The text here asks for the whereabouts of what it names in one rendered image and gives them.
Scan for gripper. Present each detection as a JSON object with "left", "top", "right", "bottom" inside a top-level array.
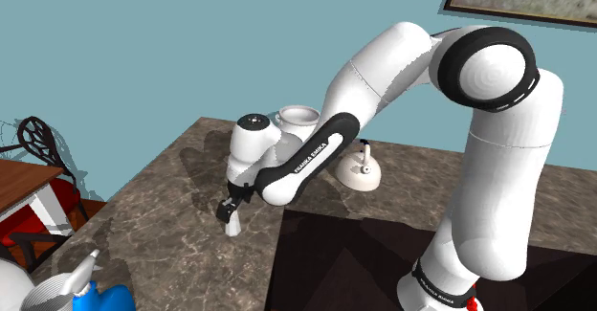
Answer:
[{"left": 215, "top": 181, "right": 256, "bottom": 223}]

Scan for small white shaker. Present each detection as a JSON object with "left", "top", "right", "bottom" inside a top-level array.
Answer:
[{"left": 224, "top": 207, "right": 243, "bottom": 238}]

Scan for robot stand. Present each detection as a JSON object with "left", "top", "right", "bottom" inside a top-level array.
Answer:
[{"left": 264, "top": 209, "right": 597, "bottom": 311}]

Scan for white domed kettle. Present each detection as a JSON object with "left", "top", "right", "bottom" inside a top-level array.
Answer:
[{"left": 334, "top": 138, "right": 383, "bottom": 193}]

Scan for blue bottle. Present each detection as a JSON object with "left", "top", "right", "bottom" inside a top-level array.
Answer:
[{"left": 71, "top": 279, "right": 138, "bottom": 311}]

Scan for black ornate chair red seat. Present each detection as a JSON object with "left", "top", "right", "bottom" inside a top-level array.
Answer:
[{"left": 0, "top": 115, "right": 91, "bottom": 224}]

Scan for dark chair red seat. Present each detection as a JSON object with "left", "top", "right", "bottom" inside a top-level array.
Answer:
[{"left": 0, "top": 207, "right": 72, "bottom": 275}]

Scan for wooden table white legs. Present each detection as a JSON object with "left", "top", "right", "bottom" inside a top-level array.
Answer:
[{"left": 0, "top": 158, "right": 77, "bottom": 237}]

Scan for white round object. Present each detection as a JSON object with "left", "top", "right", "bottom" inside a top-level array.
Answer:
[{"left": 0, "top": 257, "right": 37, "bottom": 311}]

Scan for white two-handled vase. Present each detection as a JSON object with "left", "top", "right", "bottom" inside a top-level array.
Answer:
[{"left": 273, "top": 104, "right": 323, "bottom": 144}]

